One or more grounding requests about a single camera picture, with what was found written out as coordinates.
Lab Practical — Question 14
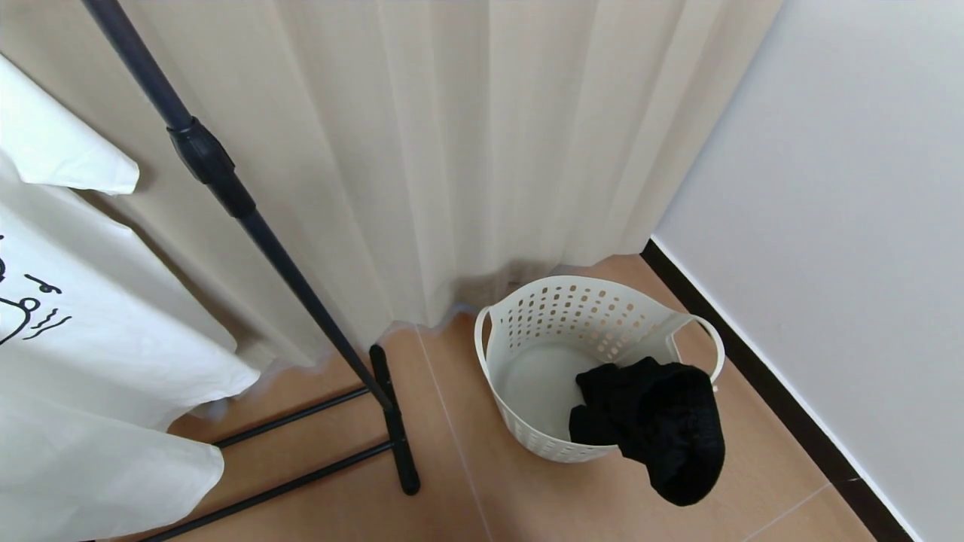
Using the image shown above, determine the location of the white printed t-shirt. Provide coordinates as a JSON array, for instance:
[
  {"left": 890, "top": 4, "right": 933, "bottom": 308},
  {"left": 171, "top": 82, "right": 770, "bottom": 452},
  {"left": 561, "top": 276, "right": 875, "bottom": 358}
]
[{"left": 0, "top": 54, "right": 262, "bottom": 542}]

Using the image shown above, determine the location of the white laundry basket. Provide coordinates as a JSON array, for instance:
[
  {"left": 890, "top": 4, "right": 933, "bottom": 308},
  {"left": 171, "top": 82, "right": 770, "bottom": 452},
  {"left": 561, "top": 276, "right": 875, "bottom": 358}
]
[{"left": 474, "top": 276, "right": 726, "bottom": 464}]

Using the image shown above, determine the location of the black clothes rack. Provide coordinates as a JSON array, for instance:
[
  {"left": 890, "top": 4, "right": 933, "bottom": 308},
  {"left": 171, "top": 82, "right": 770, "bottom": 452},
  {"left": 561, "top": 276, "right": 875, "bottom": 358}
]
[{"left": 79, "top": 0, "right": 421, "bottom": 542}]

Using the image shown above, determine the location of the beige curtain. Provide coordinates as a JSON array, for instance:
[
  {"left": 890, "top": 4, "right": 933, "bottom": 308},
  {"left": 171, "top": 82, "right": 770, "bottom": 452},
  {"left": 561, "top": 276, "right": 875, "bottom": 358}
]
[{"left": 0, "top": 0, "right": 786, "bottom": 377}]

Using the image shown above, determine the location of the black garment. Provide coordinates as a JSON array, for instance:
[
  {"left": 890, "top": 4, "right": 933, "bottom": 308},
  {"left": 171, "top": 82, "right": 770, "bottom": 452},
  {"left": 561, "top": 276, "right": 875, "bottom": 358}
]
[{"left": 569, "top": 356, "right": 727, "bottom": 507}]

